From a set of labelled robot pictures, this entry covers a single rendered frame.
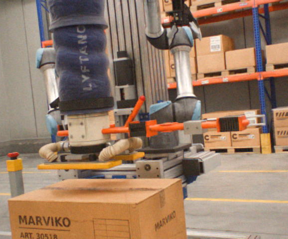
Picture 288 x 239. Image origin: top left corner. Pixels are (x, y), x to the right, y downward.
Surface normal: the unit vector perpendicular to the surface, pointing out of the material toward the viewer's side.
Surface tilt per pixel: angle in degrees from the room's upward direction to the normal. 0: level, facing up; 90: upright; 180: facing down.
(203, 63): 90
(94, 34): 83
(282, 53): 87
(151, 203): 90
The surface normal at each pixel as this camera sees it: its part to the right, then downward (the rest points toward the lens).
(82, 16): 0.19, -0.19
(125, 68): 0.29, 0.02
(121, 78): -0.47, 0.09
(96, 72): 0.70, 0.24
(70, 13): -0.11, 0.25
